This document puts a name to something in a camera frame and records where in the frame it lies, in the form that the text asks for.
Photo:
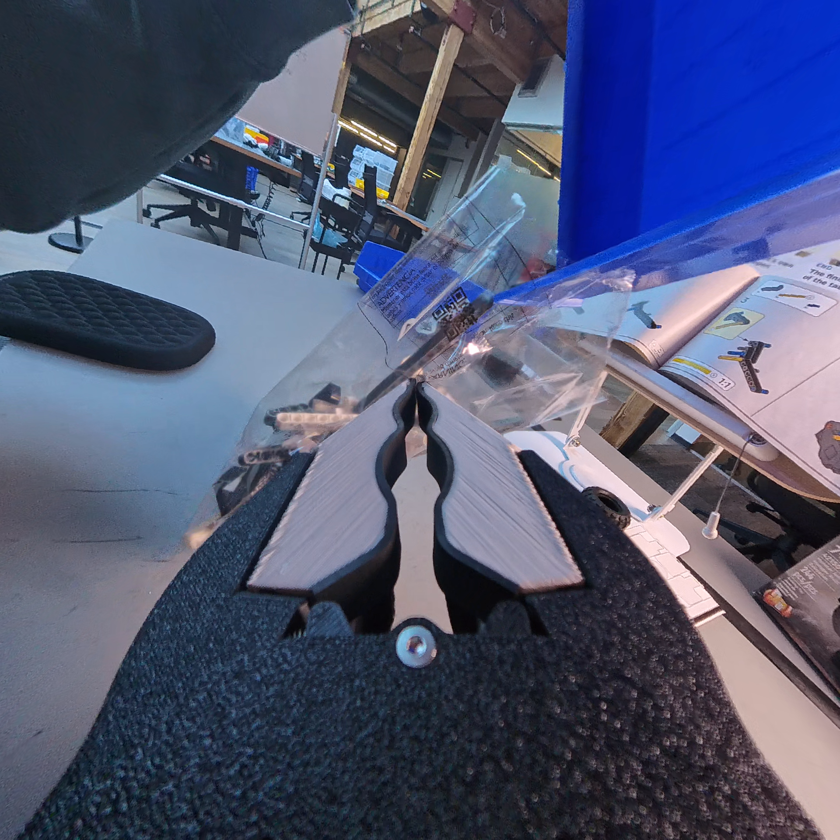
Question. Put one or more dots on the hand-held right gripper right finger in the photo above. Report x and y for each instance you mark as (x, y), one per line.
(505, 519)

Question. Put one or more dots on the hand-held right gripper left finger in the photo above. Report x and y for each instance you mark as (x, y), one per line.
(322, 519)

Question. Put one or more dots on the large clear plastic bag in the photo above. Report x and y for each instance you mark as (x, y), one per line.
(525, 341)

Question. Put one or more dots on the blue storage bin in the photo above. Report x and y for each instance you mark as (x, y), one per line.
(696, 118)
(394, 269)

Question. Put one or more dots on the person's left forearm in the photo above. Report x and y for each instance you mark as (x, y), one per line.
(131, 92)

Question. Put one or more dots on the black toy tire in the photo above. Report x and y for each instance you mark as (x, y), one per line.
(608, 505)

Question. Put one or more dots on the white stand base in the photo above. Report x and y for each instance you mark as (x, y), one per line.
(656, 492)

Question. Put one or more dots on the white sticker sheet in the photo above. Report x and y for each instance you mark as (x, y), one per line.
(676, 565)

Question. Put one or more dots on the black toy axle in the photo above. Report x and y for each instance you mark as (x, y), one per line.
(420, 349)

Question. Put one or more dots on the black office chair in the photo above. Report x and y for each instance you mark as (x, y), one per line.
(210, 197)
(341, 217)

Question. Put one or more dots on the instruction booklet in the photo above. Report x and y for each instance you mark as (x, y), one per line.
(775, 355)

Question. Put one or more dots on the toy truck box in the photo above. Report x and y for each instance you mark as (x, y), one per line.
(807, 617)

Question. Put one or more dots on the wooden pillar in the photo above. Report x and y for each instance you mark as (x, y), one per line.
(431, 118)

